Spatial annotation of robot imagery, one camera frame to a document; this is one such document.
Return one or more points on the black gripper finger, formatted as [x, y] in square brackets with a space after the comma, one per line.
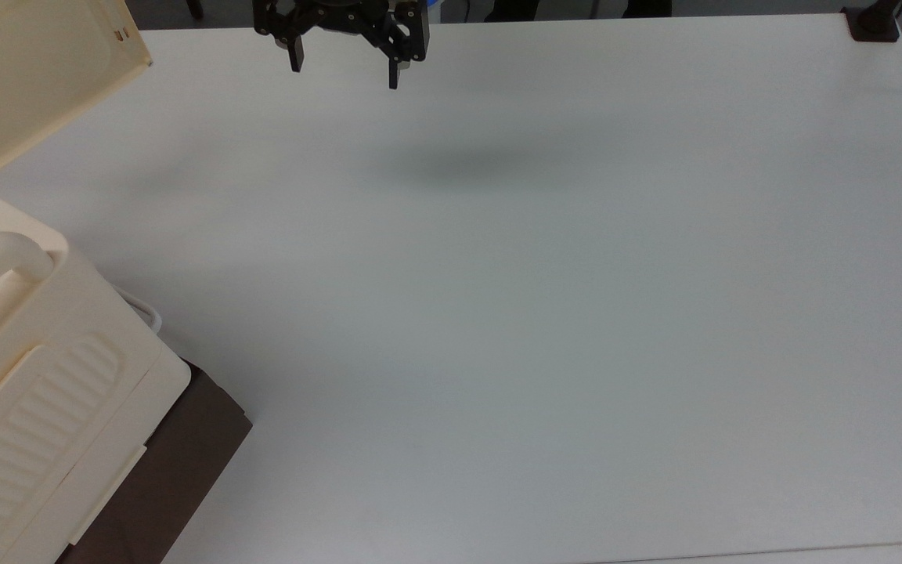
[394, 74]
[296, 56]

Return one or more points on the cream plastic cabinet door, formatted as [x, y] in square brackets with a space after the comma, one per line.
[24, 78]

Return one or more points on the dark brown wooden drawer box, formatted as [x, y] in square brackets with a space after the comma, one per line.
[177, 462]

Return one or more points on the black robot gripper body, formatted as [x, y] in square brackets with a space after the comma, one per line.
[341, 14]

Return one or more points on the black table clamp mount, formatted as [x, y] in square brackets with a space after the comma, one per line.
[874, 23]

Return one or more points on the cream plastic cabinet body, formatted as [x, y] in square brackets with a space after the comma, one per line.
[67, 407]

